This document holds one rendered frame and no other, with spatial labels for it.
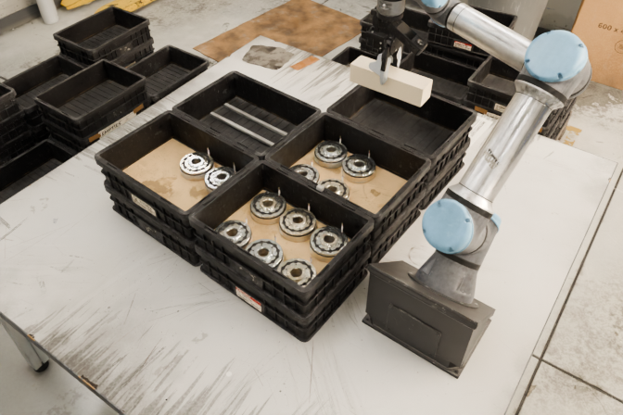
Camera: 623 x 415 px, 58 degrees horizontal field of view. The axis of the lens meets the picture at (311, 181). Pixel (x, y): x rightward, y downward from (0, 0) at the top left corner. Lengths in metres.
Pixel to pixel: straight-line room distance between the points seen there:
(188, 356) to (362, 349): 0.44
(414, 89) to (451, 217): 0.50
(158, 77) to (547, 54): 2.23
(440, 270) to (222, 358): 0.59
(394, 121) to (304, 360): 0.89
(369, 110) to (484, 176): 0.82
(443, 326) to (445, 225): 0.25
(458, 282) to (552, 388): 1.07
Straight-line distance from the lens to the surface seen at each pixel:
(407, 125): 1.97
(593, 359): 2.55
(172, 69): 3.17
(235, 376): 1.49
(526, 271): 1.77
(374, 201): 1.67
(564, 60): 1.29
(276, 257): 1.49
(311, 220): 1.57
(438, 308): 1.34
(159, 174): 1.81
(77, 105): 2.84
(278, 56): 2.55
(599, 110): 3.84
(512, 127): 1.30
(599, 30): 4.05
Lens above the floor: 2.01
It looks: 43 degrees down
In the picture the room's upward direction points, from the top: straight up
